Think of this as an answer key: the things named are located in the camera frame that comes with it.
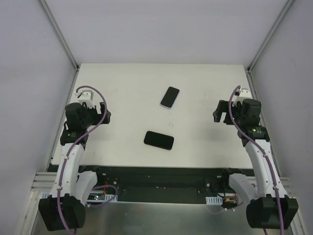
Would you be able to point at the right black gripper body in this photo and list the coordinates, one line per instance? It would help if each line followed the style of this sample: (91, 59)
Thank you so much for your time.
(225, 113)

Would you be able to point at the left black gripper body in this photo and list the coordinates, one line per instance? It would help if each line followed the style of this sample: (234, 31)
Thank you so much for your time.
(99, 114)

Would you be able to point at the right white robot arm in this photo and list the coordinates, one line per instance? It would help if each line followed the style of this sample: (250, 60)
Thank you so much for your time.
(268, 205)

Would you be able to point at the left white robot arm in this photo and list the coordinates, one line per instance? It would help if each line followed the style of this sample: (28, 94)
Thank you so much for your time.
(65, 206)

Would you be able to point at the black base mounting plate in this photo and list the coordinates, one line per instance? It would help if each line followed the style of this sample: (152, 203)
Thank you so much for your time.
(163, 184)

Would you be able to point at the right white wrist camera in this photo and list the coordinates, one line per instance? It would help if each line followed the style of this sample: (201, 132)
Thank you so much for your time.
(241, 94)

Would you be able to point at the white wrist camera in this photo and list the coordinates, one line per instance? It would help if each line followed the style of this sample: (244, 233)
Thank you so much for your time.
(85, 98)
(241, 94)

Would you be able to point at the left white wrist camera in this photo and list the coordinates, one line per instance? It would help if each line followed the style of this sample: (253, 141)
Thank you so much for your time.
(85, 98)

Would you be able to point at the aluminium frame rail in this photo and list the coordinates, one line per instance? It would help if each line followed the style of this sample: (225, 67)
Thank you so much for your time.
(43, 181)

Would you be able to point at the right white cable duct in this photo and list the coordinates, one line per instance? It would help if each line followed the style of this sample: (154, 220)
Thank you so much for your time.
(215, 201)

